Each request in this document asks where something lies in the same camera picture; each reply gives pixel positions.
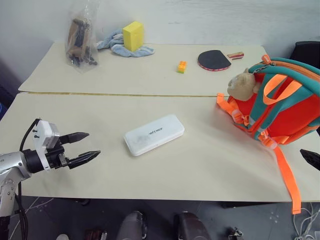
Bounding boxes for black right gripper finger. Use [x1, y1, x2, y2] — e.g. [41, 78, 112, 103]
[299, 148, 320, 172]

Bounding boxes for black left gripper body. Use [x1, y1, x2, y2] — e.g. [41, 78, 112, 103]
[45, 136, 71, 171]

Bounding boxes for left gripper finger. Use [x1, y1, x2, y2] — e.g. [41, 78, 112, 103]
[67, 149, 102, 170]
[59, 132, 90, 146]

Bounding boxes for orange and teal backpack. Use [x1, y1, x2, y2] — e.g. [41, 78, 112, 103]
[215, 54, 320, 216]

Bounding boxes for white rectangular case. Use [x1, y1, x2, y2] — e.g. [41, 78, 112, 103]
[123, 113, 186, 158]

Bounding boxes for dark red rounded shape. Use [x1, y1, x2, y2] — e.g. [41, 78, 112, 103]
[84, 228, 109, 240]

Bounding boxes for grey rounded shape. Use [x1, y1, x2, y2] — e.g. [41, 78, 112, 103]
[115, 210, 148, 240]

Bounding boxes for clear plastic bag with parts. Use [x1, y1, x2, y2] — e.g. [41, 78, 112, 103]
[64, 0, 100, 75]

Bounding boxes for light blue towel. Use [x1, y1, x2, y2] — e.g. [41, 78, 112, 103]
[96, 27, 156, 58]

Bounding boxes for black chair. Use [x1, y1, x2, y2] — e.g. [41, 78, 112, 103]
[290, 40, 320, 61]

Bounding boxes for yellow sponge block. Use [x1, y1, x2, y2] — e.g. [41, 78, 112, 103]
[122, 20, 145, 53]

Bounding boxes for black table tennis paddle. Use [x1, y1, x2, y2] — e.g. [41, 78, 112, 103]
[197, 49, 245, 72]

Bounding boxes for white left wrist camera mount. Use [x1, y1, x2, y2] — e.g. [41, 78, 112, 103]
[31, 119, 61, 172]

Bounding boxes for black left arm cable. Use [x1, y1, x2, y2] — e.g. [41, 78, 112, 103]
[18, 118, 42, 154]

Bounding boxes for white floor cables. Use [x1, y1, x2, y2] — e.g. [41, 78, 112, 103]
[291, 201, 320, 240]

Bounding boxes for beige plush bear keychain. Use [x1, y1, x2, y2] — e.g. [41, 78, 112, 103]
[226, 67, 261, 102]

